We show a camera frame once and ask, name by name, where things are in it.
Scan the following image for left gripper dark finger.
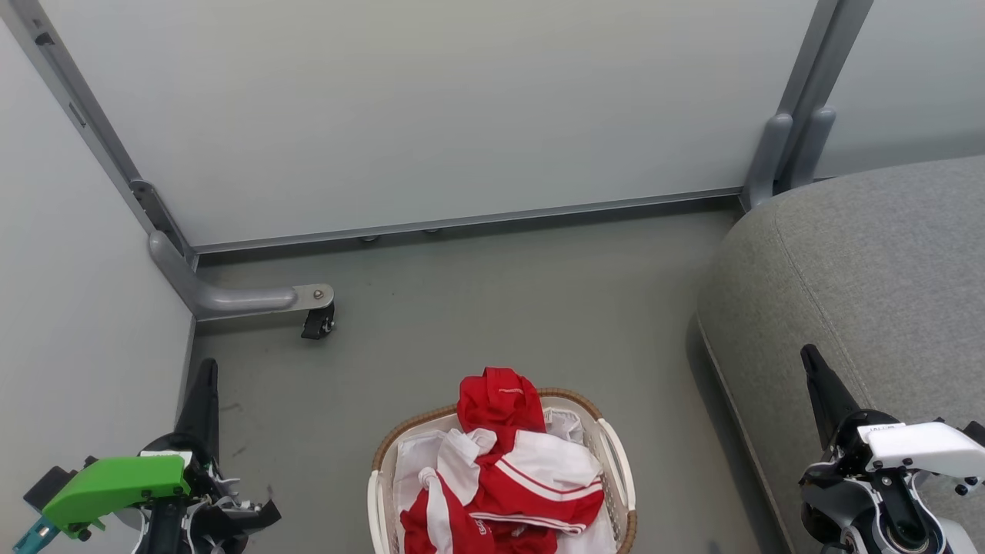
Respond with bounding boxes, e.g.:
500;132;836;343
175;358;221;462

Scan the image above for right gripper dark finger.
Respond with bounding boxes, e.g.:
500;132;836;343
800;343;862;452

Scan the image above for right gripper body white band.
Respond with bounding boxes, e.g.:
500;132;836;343
799;408;985;532

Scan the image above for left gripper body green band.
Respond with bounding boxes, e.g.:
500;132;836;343
23;432;282;541

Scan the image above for red and white clothes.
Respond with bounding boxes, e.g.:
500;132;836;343
399;367;606;554

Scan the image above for grey fabric sofa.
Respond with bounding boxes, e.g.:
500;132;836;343
696;155;985;554

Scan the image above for grey metal partition leg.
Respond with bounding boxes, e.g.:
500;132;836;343
148;229;336;323

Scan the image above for black caster wheel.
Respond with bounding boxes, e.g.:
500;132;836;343
300;303;337;341

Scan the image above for white laundry basket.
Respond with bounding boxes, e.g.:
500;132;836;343
367;387;639;554

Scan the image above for grey curved partition foot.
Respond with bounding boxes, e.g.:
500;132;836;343
788;106;837;191
741;113;794;212

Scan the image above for dark grey partition hinge bracket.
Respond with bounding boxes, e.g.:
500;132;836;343
129;179;190;256

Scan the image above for grey partition base rail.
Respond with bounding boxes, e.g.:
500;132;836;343
189;187;744;255

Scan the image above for plain grey partition post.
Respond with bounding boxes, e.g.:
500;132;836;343
773;0;876;195

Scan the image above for grey partition post with slots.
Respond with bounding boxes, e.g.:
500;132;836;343
0;0;197;272

